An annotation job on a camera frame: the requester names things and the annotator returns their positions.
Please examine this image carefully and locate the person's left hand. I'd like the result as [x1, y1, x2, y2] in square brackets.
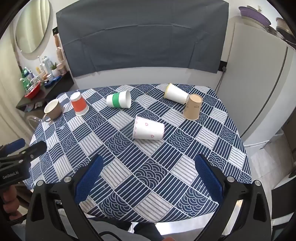
[2, 185, 21, 221]

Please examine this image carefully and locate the grey cloth cover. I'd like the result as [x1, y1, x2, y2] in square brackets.
[56, 0, 229, 78]

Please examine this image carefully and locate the white refrigerator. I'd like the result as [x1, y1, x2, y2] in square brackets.
[219, 16, 296, 149]

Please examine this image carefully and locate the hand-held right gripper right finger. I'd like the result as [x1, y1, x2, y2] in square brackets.
[195, 154, 272, 241]

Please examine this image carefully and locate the oval wall mirror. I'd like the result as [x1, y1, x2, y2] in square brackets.
[15, 0, 54, 61]

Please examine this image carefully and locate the orange paper cup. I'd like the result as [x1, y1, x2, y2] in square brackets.
[70, 92, 89, 116]

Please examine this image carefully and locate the white spray bottle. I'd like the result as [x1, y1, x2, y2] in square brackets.
[43, 56, 53, 74]

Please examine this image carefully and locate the plain brown paper cup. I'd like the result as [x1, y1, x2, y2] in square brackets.
[182, 94, 203, 121]

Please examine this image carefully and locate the brown cup with white inside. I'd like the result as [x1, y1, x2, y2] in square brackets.
[43, 100, 63, 120]

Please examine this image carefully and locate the small potted plant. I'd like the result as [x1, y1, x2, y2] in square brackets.
[50, 63, 61, 77]

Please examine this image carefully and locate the black power cable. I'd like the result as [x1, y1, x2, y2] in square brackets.
[214, 70, 226, 93]

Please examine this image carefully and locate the clear plastic chair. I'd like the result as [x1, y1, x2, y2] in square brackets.
[25, 113, 54, 133]

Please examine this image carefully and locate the metal cooking pot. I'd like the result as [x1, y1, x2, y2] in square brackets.
[275, 17, 294, 36]

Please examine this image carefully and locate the white cup with yellow rim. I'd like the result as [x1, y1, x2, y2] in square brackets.
[164, 83, 190, 105]

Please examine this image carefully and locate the purple colander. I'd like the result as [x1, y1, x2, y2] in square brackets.
[238, 6, 272, 29]

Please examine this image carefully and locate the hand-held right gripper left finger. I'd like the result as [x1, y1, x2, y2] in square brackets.
[25, 154, 104, 241]

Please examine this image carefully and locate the red bowl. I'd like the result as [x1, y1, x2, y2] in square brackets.
[24, 82, 42, 99]

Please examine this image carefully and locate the blue white patterned tablecloth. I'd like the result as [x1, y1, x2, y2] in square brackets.
[23, 83, 253, 224]

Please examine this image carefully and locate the blue box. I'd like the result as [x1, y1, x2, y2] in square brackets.
[44, 76, 61, 88]

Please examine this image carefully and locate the green bottle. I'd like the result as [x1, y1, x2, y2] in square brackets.
[21, 67, 32, 86]

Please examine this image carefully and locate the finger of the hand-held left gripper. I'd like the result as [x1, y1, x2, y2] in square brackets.
[0, 141, 47, 165]
[0, 138, 26, 155]

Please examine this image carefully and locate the white cup with pink hearts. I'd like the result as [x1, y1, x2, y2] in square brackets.
[132, 116, 165, 140]

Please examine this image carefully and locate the white cup with green band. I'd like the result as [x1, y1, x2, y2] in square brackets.
[106, 90, 132, 109]

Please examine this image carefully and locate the dark wall shelf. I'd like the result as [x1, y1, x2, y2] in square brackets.
[16, 71, 75, 112]

